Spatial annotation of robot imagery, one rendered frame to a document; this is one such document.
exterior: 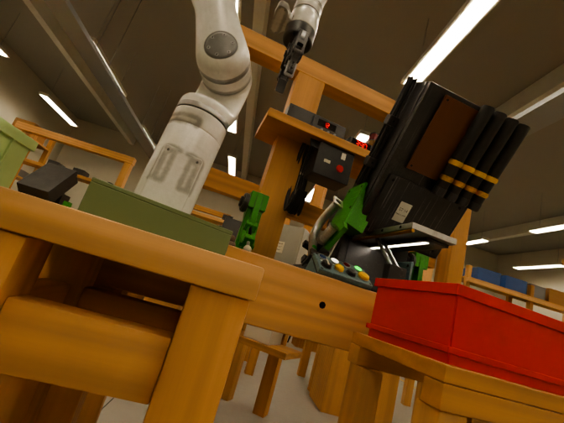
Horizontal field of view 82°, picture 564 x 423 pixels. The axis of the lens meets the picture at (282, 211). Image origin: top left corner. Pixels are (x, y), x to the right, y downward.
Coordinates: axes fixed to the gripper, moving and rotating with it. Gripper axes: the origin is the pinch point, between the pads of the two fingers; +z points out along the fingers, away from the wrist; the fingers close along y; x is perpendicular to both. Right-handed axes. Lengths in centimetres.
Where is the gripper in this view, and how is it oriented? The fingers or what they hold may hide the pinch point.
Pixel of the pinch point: (284, 80)
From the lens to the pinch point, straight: 82.2
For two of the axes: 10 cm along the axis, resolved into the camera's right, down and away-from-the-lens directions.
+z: -2.8, 9.3, -2.5
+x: -9.1, -3.3, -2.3
